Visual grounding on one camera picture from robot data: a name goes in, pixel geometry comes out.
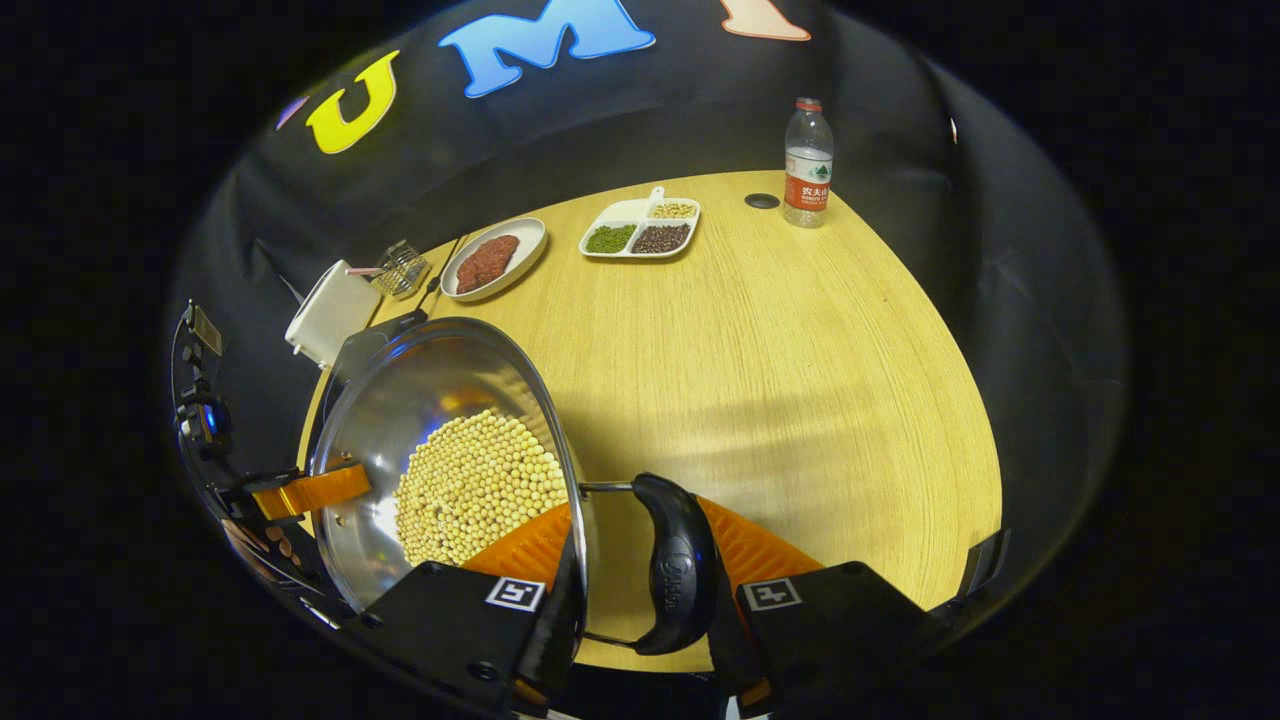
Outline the pile of soybeans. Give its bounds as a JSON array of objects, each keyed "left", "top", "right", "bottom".
[{"left": 393, "top": 408, "right": 569, "bottom": 567}]

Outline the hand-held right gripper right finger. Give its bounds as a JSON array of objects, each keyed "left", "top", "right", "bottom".
[{"left": 695, "top": 495, "right": 936, "bottom": 719}]

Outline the black power cable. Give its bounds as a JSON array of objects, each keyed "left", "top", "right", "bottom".
[{"left": 420, "top": 235, "right": 469, "bottom": 311}]

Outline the white divided dish of beans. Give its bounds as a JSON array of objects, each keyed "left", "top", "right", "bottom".
[{"left": 579, "top": 186, "right": 702, "bottom": 261}]

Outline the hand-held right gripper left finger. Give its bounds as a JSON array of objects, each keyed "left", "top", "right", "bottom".
[{"left": 360, "top": 500, "right": 591, "bottom": 719}]

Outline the white round plate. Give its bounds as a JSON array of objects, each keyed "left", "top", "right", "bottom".
[{"left": 440, "top": 217, "right": 549, "bottom": 303}]

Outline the wire mesh basket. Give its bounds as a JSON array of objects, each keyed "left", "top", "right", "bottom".
[{"left": 372, "top": 239, "right": 433, "bottom": 301}]

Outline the brown meat piece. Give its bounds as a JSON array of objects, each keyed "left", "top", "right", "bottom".
[
  {"left": 480, "top": 234, "right": 521, "bottom": 281},
  {"left": 455, "top": 248, "right": 498, "bottom": 295}
]

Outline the steel pot with black handles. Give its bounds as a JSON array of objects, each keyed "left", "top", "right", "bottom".
[{"left": 305, "top": 317, "right": 721, "bottom": 658}]

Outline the white toaster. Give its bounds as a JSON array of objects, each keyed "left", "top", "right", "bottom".
[{"left": 285, "top": 259, "right": 383, "bottom": 369}]

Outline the clear water bottle red label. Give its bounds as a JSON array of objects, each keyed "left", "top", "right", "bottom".
[{"left": 782, "top": 97, "right": 835, "bottom": 230}]

